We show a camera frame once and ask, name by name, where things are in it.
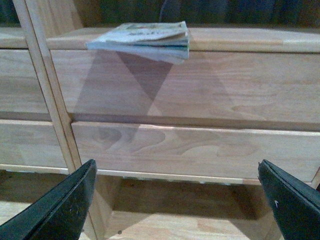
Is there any wooden drawer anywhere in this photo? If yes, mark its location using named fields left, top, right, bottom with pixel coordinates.
left=51, top=50, right=320, bottom=131
left=72, top=121, right=320, bottom=184
left=0, top=119, right=67, bottom=168
left=0, top=49, right=51, bottom=121

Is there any light illustrated paperback book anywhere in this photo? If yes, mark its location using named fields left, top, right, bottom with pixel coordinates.
left=86, top=21, right=190, bottom=65

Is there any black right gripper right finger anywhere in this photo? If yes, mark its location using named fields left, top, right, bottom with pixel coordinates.
left=258, top=159, right=320, bottom=240

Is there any lower left wooden drawer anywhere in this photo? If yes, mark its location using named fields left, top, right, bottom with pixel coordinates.
left=0, top=119, right=67, bottom=168

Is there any grey cable behind shelf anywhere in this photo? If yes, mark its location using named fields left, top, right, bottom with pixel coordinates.
left=159, top=0, right=170, bottom=23

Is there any upper right wooden drawer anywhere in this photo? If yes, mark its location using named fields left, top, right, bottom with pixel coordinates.
left=51, top=50, right=320, bottom=131

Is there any lower right wooden drawer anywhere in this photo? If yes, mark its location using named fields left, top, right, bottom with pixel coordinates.
left=72, top=121, right=320, bottom=184

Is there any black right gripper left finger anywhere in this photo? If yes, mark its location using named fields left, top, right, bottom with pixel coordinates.
left=0, top=159, right=97, bottom=240

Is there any wooden bookshelf unit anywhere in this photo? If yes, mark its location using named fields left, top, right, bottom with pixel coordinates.
left=0, top=0, right=320, bottom=240

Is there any upper left wooden drawer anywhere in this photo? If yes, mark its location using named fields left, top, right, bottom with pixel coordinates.
left=0, top=49, right=51, bottom=121

